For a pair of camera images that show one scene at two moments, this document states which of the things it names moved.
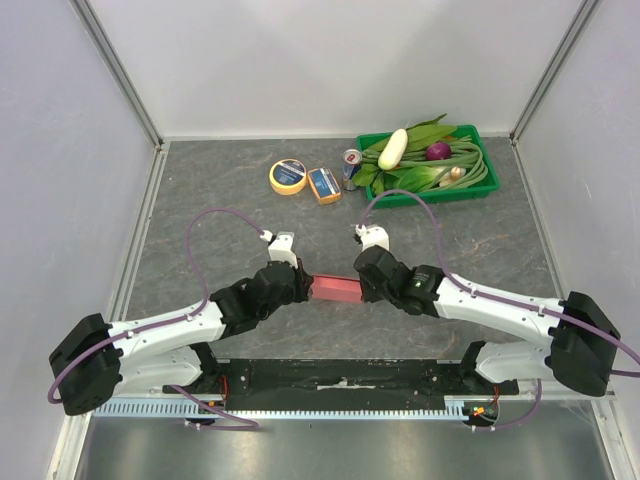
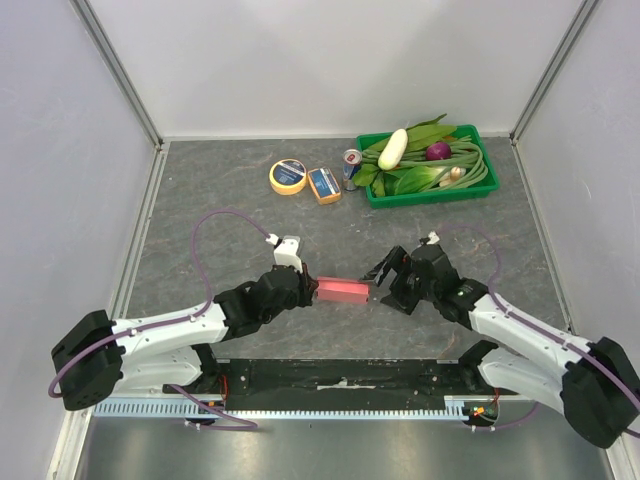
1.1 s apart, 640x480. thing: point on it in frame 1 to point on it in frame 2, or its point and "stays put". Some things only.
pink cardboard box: x=336 y=288 stays put
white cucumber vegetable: x=393 y=149 stays put
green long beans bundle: x=465 y=157 stays put
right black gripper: x=367 y=275 to x=401 y=277
